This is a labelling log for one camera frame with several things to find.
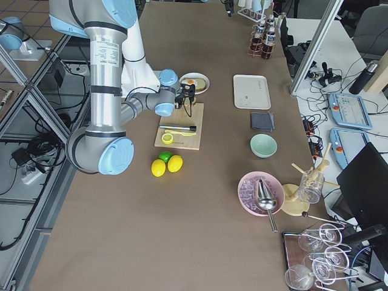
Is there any black thermos bottle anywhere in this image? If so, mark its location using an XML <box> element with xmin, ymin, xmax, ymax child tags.
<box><xmin>349</xmin><ymin>60</ymin><xmax>379</xmax><ymax>95</ymax></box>

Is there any white plate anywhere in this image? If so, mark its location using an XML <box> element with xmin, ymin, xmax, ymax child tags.
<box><xmin>179</xmin><ymin>72</ymin><xmax>210</xmax><ymax>95</ymax></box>

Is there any wine glass three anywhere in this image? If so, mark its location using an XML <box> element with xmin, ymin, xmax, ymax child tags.
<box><xmin>312</xmin><ymin>258</ymin><xmax>336</xmax><ymax>285</ymax></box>

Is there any wine glass one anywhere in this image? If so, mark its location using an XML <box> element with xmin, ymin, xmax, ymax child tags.
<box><xmin>298</xmin><ymin>229</ymin><xmax>324</xmax><ymax>253</ymax></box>

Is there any wooden mug tree stand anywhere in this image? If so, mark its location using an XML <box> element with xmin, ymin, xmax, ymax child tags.
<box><xmin>281</xmin><ymin>142</ymin><xmax>339</xmax><ymax>216</ymax></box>

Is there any tea bottle three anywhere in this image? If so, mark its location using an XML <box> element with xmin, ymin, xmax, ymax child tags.
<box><xmin>265</xmin><ymin>15</ymin><xmax>275</xmax><ymax>32</ymax></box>

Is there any black monitor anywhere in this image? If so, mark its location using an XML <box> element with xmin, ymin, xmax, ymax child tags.
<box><xmin>337</xmin><ymin>142</ymin><xmax>387</xmax><ymax>227</ymax></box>

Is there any wine glass two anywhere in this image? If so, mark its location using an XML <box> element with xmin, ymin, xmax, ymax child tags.
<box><xmin>303</xmin><ymin>247</ymin><xmax>350</xmax><ymax>272</ymax></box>

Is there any tea bottle two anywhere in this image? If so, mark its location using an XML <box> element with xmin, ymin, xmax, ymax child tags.
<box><xmin>261</xmin><ymin>27</ymin><xmax>276</xmax><ymax>59</ymax></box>

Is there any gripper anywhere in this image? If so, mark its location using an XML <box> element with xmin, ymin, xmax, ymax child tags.
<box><xmin>175</xmin><ymin>84</ymin><xmax>195</xmax><ymax>109</ymax></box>
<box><xmin>221</xmin><ymin>0</ymin><xmax>234</xmax><ymax>17</ymax></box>

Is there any glass mug on stand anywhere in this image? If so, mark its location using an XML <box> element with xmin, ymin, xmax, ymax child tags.
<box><xmin>296</xmin><ymin>170</ymin><xmax>324</xmax><ymax>204</ymax></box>

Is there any half lemon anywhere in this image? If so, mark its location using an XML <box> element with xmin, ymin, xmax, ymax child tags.
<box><xmin>161</xmin><ymin>133</ymin><xmax>174</xmax><ymax>145</ymax></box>

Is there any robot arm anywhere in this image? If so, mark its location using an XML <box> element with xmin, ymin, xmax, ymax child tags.
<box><xmin>49</xmin><ymin>1</ymin><xmax>195</xmax><ymax>175</ymax></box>

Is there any mint green bowl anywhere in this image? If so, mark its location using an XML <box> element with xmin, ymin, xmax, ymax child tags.
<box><xmin>250</xmin><ymin>134</ymin><xmax>278</xmax><ymax>158</ymax></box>

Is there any pink bowl with ice cubes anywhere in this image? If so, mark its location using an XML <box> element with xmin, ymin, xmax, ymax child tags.
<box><xmin>238</xmin><ymin>171</ymin><xmax>285</xmax><ymax>216</ymax></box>

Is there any aluminium frame post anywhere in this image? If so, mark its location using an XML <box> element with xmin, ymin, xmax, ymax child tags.
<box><xmin>290</xmin><ymin>0</ymin><xmax>343</xmax><ymax>96</ymax></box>

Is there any blue teach pendant far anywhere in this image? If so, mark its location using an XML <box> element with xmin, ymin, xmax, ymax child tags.
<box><xmin>328</xmin><ymin>93</ymin><xmax>372</xmax><ymax>130</ymax></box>

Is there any lime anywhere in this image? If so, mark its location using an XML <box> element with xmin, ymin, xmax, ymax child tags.
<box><xmin>158</xmin><ymin>151</ymin><xmax>173</xmax><ymax>163</ymax></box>

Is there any white cup rack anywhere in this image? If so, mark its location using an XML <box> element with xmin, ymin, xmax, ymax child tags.
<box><xmin>238</xmin><ymin>0</ymin><xmax>273</xmax><ymax>23</ymax></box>

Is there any yellow lemon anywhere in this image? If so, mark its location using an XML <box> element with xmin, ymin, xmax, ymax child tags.
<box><xmin>151</xmin><ymin>159</ymin><xmax>167</xmax><ymax>178</ymax></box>
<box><xmin>167</xmin><ymin>155</ymin><xmax>184</xmax><ymax>173</ymax></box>

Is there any yellow lemon right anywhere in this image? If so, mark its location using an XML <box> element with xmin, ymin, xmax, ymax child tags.
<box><xmin>167</xmin><ymin>155</ymin><xmax>184</xmax><ymax>173</ymax></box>

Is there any tea bottle one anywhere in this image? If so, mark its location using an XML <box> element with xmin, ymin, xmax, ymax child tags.
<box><xmin>249</xmin><ymin>20</ymin><xmax>266</xmax><ymax>56</ymax></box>

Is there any wooden cutting board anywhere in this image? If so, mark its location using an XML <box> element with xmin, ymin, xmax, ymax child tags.
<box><xmin>154</xmin><ymin>103</ymin><xmax>204</xmax><ymax>150</ymax></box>

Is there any copper wire bottle rack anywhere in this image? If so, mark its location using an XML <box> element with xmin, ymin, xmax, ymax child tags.
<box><xmin>248</xmin><ymin>15</ymin><xmax>276</xmax><ymax>59</ymax></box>

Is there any yellow lemon left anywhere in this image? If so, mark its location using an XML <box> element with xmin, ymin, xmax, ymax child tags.
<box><xmin>151</xmin><ymin>159</ymin><xmax>167</xmax><ymax>178</ymax></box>

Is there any black tray with glasses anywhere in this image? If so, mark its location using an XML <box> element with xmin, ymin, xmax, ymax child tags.
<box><xmin>283</xmin><ymin>224</ymin><xmax>360</xmax><ymax>290</ymax></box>

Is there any blue teach pendant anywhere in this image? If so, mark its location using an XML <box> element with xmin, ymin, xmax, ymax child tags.
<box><xmin>328</xmin><ymin>93</ymin><xmax>372</xmax><ymax>130</ymax></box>
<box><xmin>329</xmin><ymin>127</ymin><xmax>370</xmax><ymax>169</ymax></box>

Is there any cream rabbit tray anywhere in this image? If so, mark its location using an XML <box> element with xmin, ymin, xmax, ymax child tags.
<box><xmin>233</xmin><ymin>75</ymin><xmax>271</xmax><ymax>110</ymax></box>

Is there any blue teach pendant near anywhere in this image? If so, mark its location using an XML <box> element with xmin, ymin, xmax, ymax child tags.
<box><xmin>329</xmin><ymin>127</ymin><xmax>370</xmax><ymax>169</ymax></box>

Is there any yellow plastic knife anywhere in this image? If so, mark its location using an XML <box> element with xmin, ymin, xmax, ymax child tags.
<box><xmin>164</xmin><ymin>129</ymin><xmax>196</xmax><ymax>136</ymax></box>

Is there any wine glass four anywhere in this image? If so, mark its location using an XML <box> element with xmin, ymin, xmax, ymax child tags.
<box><xmin>284</xmin><ymin>264</ymin><xmax>315</xmax><ymax>290</ymax></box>

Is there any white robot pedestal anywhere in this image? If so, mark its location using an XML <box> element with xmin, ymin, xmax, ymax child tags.
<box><xmin>121</xmin><ymin>1</ymin><xmax>160</xmax><ymax>98</ymax></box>

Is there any dark grey cloth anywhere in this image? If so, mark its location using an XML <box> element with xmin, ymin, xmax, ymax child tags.
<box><xmin>250</xmin><ymin>112</ymin><xmax>275</xmax><ymax>132</ymax></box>

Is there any metal ice scoop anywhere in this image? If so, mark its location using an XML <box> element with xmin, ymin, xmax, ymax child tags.
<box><xmin>257</xmin><ymin>179</ymin><xmax>278</xmax><ymax>233</ymax></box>

